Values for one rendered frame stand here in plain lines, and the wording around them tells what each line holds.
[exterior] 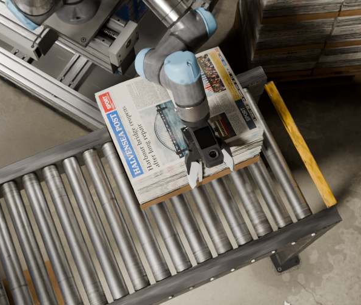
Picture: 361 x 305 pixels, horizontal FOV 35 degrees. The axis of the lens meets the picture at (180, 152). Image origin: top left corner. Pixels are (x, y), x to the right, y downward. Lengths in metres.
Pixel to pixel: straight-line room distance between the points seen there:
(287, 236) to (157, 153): 0.48
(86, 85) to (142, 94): 0.98
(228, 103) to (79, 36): 0.61
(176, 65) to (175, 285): 0.67
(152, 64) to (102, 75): 1.19
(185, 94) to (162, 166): 0.25
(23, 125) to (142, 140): 1.31
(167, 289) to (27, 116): 1.35
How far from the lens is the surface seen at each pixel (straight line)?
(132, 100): 1.53
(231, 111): 1.50
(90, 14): 1.91
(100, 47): 1.94
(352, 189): 2.63
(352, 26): 2.30
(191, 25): 1.37
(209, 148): 1.31
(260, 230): 1.68
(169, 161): 1.44
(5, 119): 2.75
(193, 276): 1.64
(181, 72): 1.24
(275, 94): 1.80
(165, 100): 1.53
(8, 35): 2.07
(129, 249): 1.66
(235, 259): 1.65
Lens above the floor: 2.43
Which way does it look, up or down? 71 degrees down
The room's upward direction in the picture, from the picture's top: 1 degrees counter-clockwise
